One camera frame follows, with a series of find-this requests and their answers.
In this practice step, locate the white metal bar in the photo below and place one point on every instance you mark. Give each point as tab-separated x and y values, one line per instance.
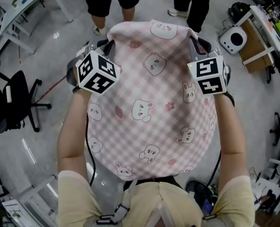
279	162

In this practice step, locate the person's cream knit cardigan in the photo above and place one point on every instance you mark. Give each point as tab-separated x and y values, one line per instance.
144	204

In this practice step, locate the person's black trousers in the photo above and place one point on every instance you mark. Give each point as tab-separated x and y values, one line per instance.
154	180

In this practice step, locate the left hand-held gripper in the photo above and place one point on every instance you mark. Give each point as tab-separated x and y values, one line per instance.
96	73

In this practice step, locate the white desk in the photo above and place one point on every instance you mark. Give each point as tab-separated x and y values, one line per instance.
17	11
263	20

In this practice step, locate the pink checked bear cloth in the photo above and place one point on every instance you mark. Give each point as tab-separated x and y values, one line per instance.
154	91

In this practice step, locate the person's left forearm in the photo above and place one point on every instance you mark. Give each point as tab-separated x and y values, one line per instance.
72	126

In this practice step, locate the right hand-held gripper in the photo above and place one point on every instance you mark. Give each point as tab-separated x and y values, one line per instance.
209	75

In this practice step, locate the black office chair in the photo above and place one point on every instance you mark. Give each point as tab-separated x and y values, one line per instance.
14	96
276	67

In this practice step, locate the black backpack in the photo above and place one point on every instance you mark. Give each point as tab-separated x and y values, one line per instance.
238	11

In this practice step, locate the brown cardboard box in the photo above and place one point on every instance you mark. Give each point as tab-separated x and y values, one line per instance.
254	46

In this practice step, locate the person's right forearm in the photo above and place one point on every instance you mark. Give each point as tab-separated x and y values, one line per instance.
231	126

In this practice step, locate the glass-top side table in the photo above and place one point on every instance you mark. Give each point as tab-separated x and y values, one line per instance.
36	197

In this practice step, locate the white round robot device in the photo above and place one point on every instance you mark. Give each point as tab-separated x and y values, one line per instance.
233	40

